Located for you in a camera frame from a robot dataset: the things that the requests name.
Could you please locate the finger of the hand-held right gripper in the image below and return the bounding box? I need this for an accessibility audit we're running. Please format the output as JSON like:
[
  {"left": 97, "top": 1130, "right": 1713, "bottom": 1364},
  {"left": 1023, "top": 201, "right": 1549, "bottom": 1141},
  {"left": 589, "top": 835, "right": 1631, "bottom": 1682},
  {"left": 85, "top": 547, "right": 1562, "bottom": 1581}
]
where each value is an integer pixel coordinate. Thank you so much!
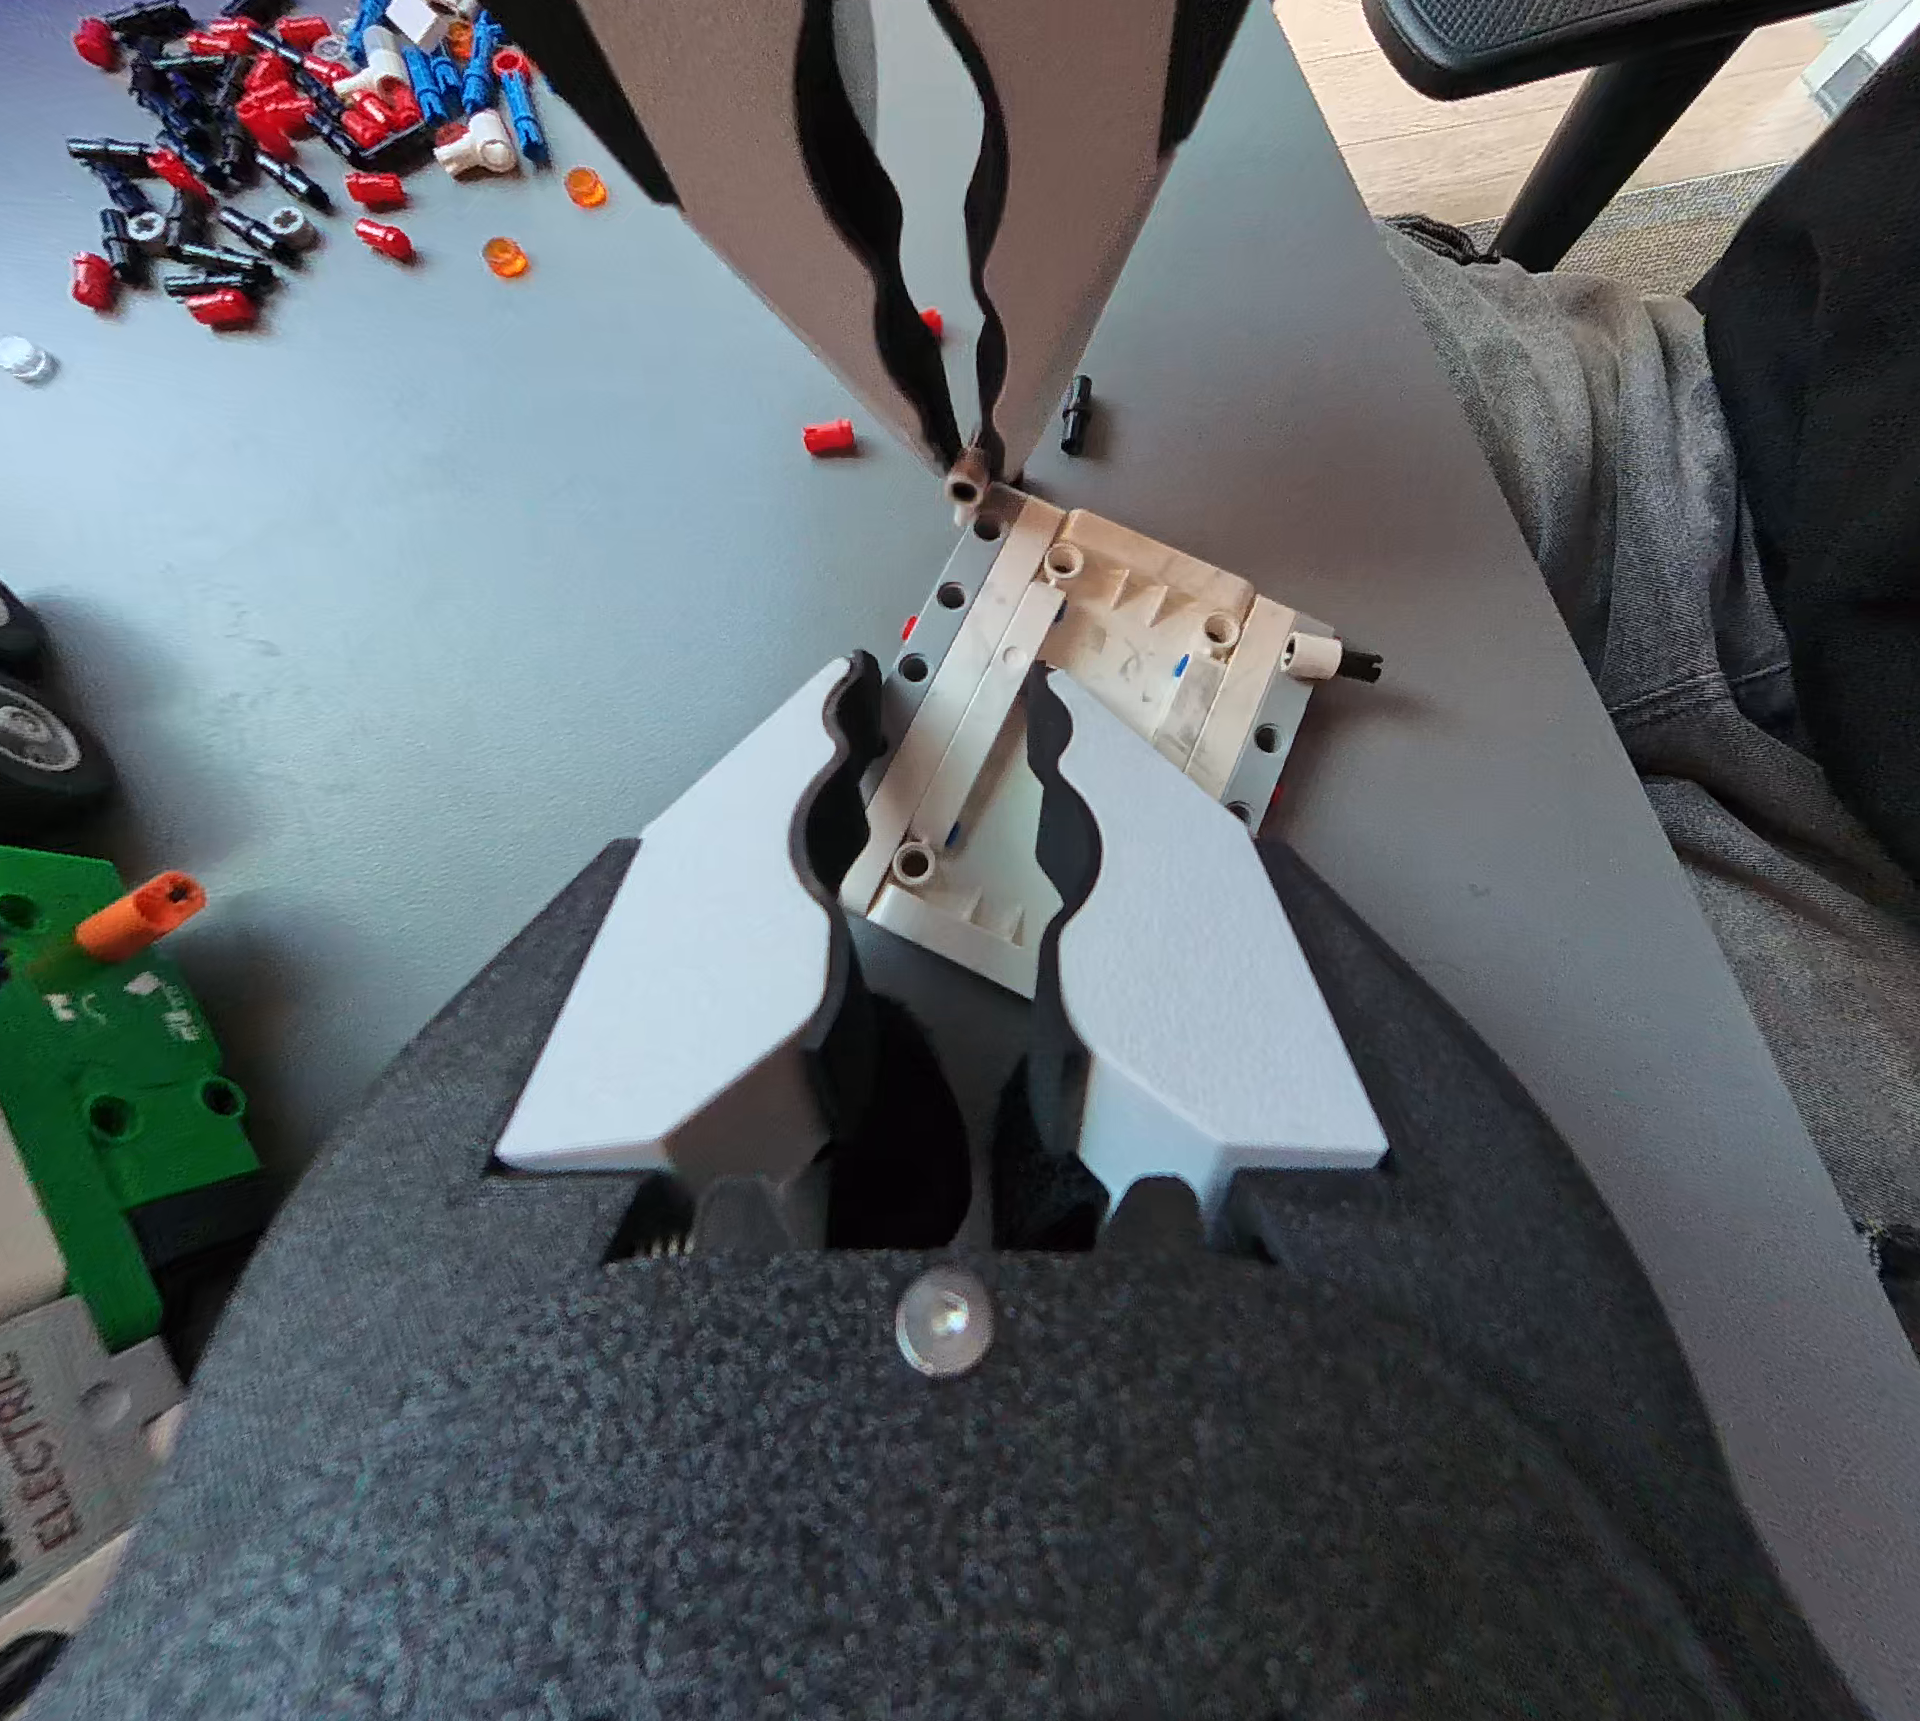
[
  {"left": 906, "top": 0, "right": 1205, "bottom": 485},
  {"left": 480, "top": 0, "right": 970, "bottom": 479}
]

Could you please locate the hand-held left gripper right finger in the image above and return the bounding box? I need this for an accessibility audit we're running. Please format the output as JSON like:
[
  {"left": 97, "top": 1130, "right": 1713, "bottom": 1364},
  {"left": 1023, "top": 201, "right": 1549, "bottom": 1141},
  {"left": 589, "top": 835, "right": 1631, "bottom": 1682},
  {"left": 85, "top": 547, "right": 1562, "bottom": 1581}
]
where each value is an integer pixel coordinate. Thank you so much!
[{"left": 1019, "top": 663, "right": 1391, "bottom": 1204}]

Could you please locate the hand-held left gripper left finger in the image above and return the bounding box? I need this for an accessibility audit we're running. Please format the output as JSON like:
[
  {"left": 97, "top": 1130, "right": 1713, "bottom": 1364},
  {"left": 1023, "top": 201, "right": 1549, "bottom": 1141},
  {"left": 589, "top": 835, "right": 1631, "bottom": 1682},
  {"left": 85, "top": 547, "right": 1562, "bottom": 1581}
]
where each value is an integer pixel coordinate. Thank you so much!
[{"left": 492, "top": 648, "right": 888, "bottom": 1208}]

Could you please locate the white grey lego panel assembly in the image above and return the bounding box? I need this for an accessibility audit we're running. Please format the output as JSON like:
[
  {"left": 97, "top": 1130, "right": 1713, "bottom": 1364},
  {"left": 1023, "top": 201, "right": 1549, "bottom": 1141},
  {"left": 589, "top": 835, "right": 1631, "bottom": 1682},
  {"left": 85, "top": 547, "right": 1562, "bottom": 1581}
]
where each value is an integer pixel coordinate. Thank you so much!
[{"left": 835, "top": 498, "right": 1386, "bottom": 1003}]

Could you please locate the pile of small lego pins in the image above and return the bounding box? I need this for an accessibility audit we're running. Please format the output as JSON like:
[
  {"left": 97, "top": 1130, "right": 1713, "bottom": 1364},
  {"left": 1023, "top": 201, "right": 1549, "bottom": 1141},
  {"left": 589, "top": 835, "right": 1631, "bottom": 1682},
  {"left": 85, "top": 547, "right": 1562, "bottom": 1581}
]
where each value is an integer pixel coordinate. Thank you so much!
[{"left": 65, "top": 0, "right": 557, "bottom": 331}]

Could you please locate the white green lego truck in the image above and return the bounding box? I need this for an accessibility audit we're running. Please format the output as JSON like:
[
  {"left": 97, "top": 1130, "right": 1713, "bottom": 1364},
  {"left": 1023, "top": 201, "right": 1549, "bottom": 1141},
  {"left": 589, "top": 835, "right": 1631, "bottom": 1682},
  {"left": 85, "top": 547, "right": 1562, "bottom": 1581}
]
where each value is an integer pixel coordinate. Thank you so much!
[{"left": 0, "top": 581, "right": 270, "bottom": 1679}]

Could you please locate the person's grey clothing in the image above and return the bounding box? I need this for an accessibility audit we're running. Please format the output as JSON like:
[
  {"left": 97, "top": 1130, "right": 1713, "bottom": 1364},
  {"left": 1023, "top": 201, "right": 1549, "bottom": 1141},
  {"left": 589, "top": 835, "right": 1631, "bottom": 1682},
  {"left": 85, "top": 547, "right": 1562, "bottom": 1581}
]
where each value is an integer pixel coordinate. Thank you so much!
[{"left": 1379, "top": 218, "right": 1920, "bottom": 1250}]

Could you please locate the dark cloth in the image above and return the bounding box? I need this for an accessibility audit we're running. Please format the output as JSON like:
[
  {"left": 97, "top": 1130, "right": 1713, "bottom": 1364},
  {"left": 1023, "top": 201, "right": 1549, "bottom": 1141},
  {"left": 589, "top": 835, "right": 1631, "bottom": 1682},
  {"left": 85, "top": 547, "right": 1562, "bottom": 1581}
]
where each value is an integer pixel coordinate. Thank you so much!
[{"left": 1692, "top": 85, "right": 1920, "bottom": 800}]

